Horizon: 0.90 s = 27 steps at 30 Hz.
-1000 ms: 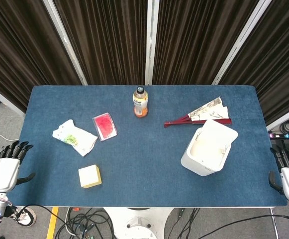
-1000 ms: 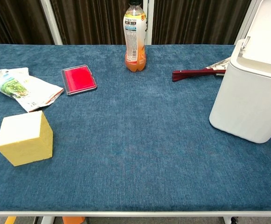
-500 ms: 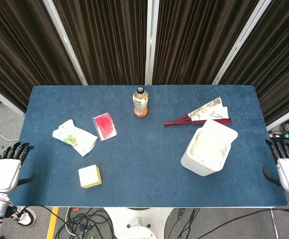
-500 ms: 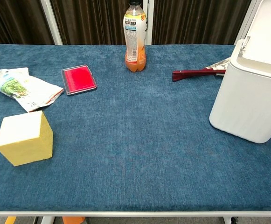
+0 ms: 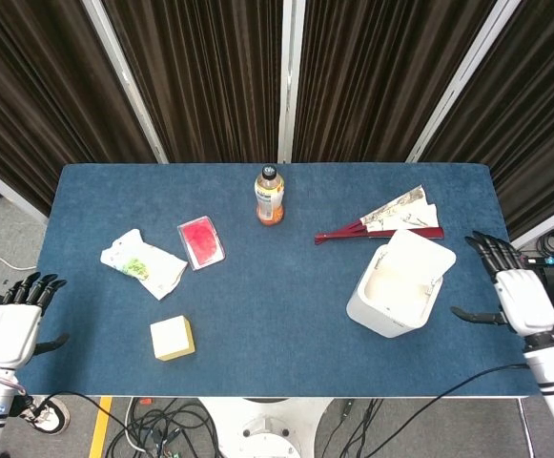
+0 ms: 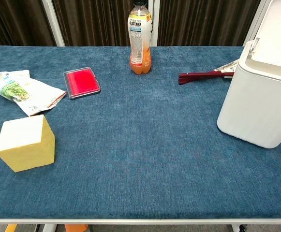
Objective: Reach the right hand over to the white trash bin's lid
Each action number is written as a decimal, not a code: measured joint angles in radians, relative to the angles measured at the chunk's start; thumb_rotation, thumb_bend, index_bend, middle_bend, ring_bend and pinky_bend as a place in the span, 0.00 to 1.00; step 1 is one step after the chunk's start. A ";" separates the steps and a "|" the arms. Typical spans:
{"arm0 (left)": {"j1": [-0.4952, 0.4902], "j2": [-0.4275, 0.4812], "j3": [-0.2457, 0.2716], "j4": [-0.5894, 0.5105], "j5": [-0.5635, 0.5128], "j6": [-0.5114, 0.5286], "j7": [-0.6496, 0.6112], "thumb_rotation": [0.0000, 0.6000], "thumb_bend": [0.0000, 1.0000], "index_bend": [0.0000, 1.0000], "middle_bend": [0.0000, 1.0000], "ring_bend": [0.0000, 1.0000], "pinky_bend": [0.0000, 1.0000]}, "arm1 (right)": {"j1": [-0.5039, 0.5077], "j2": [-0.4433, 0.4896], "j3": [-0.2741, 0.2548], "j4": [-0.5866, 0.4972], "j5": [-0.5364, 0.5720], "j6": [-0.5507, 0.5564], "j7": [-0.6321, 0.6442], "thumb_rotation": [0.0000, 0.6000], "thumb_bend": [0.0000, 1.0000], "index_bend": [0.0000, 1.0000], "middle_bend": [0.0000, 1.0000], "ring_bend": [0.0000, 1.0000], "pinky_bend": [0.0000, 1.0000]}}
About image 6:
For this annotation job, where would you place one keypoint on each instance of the orange floor object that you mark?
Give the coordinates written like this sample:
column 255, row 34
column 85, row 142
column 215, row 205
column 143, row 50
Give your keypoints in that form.
column 76, row 228

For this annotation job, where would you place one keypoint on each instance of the yellow foam cube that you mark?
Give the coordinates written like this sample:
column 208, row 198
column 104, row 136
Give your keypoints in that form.
column 21, row 145

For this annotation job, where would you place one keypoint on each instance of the red folding paper fan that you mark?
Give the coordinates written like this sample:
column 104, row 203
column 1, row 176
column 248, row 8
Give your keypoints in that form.
column 198, row 76

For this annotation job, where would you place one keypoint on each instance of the brown pleated curtain panel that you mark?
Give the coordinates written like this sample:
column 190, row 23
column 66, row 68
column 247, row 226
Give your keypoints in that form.
column 203, row 21
column 14, row 21
column 94, row 21

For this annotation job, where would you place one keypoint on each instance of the crumpled white snack bag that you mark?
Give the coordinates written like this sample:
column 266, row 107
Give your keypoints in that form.
column 21, row 89

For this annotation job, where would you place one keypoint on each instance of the white partition post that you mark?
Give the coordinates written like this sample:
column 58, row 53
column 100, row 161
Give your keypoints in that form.
column 153, row 24
column 53, row 24

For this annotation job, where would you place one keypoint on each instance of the blue fabric table mat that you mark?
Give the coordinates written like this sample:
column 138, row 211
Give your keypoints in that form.
column 140, row 145

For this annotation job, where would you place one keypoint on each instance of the white lidded trash bin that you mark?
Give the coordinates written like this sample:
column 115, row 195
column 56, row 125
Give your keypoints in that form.
column 251, row 108

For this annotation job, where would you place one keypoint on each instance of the orange drink plastic bottle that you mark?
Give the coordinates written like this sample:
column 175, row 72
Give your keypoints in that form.
column 140, row 48

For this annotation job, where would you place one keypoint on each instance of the white table frame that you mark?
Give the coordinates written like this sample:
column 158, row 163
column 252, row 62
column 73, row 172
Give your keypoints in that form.
column 140, row 221

